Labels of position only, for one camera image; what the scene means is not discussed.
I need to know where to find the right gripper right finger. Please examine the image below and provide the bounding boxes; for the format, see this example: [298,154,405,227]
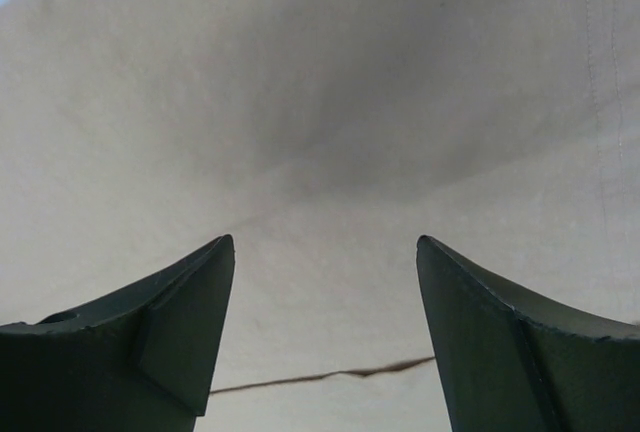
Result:
[416,236,639,431]

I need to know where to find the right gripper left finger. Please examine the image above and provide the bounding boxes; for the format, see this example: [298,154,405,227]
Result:
[1,235,234,431]

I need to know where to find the beige t-shirt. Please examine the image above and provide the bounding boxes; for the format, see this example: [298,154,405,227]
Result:
[1,0,639,431]

